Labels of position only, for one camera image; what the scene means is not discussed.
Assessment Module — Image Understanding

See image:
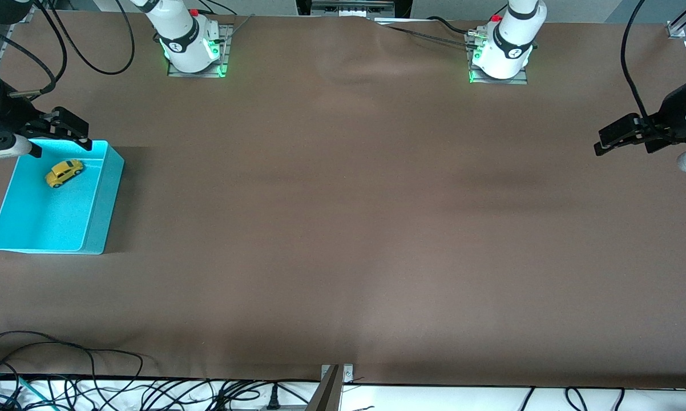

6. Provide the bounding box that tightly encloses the brown table cover cloth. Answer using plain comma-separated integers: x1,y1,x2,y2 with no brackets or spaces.
0,11,686,389

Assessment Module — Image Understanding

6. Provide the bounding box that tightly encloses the black hanging cable loop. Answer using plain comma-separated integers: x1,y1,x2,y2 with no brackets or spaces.
35,0,136,76

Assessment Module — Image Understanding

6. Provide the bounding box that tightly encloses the grey metal bracket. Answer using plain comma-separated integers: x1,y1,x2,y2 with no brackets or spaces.
312,0,398,17

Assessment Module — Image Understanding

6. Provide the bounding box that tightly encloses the tangled black cable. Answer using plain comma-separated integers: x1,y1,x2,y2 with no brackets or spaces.
63,377,264,411

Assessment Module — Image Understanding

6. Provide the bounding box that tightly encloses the long black cable loop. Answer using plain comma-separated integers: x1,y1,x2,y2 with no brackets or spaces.
0,330,145,400

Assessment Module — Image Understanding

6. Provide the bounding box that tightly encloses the aluminium beam with bracket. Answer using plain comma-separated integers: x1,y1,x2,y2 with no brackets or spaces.
306,364,355,411

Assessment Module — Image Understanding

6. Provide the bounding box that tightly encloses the thick black table cable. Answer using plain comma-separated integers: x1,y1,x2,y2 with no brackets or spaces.
372,16,482,50

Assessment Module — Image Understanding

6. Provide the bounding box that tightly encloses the yellow beetle toy car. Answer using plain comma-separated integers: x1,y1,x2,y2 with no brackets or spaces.
45,159,85,188

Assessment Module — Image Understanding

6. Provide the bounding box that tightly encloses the turquoise plastic bin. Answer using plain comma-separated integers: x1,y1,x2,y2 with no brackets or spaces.
0,140,126,255

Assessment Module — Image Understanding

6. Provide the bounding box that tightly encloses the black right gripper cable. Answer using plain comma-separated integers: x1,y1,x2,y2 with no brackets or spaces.
0,0,68,99

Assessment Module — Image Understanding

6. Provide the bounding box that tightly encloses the teal cable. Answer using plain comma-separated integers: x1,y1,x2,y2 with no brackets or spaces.
0,371,45,410

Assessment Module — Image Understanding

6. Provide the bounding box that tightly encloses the grey metal base plate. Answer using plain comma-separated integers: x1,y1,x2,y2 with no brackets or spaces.
167,23,233,78
467,29,530,86

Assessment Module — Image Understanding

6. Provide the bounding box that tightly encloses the thin black base cable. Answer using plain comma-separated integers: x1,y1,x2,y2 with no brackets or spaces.
197,0,256,44

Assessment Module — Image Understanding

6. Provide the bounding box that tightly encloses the black equipment box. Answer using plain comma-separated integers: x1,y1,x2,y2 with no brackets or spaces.
296,0,413,19

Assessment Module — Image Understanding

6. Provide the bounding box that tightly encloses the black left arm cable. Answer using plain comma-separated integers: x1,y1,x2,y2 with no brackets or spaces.
620,0,672,140

